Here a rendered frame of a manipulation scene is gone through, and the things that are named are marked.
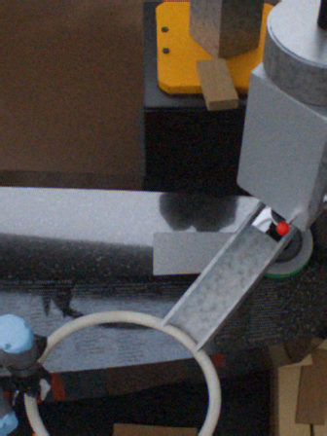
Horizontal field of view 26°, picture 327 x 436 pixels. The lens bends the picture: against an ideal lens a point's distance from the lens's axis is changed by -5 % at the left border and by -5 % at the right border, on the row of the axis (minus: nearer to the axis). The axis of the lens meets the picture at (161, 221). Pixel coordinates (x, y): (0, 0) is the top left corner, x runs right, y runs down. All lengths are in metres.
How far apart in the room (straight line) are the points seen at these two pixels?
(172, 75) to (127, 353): 0.97
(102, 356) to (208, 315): 0.40
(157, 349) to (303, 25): 1.10
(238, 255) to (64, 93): 1.83
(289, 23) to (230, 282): 0.77
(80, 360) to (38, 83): 1.83
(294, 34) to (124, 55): 2.36
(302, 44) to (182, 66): 1.21
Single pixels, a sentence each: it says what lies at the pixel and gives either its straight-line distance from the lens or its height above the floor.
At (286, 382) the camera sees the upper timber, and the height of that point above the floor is 0.23.
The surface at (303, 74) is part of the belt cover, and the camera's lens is 1.34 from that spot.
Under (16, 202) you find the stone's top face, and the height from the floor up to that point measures 0.80.
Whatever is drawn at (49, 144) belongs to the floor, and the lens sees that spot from 3.31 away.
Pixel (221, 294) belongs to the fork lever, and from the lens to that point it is 1.85.
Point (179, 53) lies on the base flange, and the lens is 2.56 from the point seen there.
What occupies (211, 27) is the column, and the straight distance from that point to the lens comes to 2.45.
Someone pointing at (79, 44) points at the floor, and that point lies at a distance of 3.76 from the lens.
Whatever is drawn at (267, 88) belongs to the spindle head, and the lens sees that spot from 1.47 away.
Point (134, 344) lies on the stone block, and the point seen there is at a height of 0.66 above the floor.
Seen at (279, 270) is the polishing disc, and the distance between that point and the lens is 2.00.
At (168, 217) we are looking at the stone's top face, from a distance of 2.09.
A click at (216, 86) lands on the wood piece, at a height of 0.83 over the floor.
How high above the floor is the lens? 2.58
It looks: 58 degrees down
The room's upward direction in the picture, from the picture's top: straight up
